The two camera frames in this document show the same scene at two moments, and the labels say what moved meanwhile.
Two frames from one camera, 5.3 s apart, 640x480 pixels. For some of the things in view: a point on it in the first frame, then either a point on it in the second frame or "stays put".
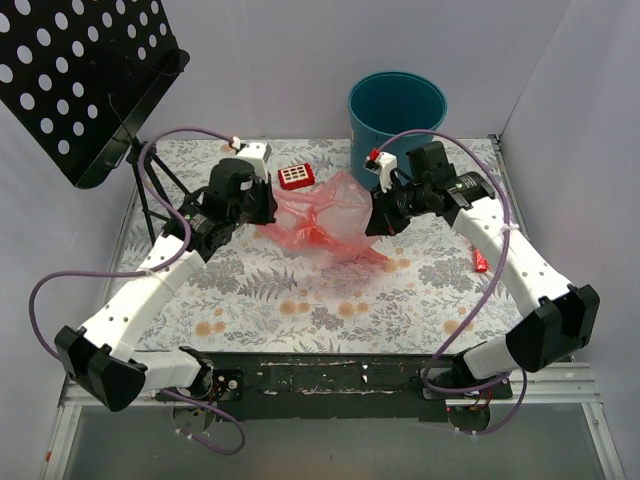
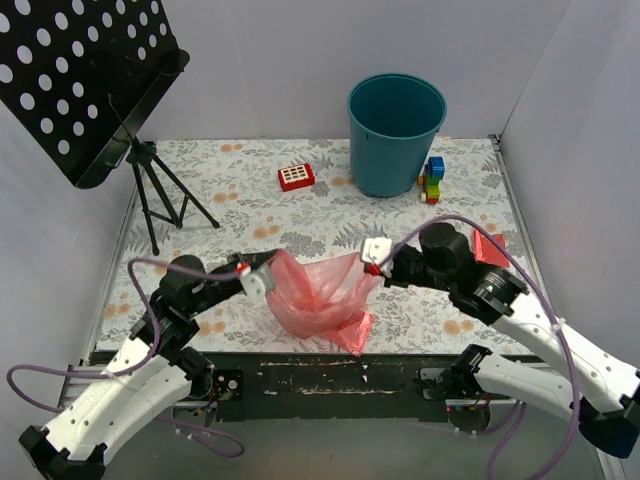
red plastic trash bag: [329, 220] → [322, 298]
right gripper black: [379, 214] → [392, 267]
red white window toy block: [296, 177] stays put
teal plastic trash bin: [385, 104] stays put
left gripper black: [267, 205] → [251, 261]
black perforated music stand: [80, 75] stays put
